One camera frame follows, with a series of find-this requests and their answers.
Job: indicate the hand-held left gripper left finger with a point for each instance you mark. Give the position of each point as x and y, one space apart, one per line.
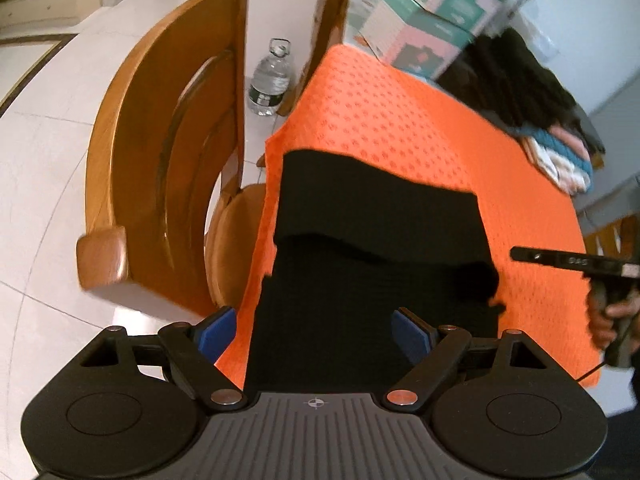
217 332

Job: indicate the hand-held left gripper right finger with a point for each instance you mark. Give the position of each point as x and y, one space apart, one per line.
410 335

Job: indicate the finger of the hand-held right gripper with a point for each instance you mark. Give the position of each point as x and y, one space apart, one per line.
550 257

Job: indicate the black pants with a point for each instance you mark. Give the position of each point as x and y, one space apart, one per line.
375 240

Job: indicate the black clothes heap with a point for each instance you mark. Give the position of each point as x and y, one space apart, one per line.
515 80

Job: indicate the person's right hand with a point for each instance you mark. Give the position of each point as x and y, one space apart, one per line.
599 322

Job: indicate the wooden chair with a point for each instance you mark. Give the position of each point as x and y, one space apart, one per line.
612 235
135 135
325 35

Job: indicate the teal knit sweater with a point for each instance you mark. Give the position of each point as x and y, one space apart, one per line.
581 169

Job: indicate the folded pink garment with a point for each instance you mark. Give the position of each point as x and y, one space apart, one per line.
570 140

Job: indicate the folded dark grey garment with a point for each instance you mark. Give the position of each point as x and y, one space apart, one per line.
594 137

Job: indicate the orange flower-print mat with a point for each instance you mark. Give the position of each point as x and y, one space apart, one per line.
400 115

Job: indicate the clear plastic water bottle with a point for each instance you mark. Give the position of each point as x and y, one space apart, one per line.
270 80

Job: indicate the teal and pink carton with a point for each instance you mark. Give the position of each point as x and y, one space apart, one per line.
450 5

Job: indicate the low cream cabinet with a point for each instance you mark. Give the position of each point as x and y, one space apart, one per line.
50 5

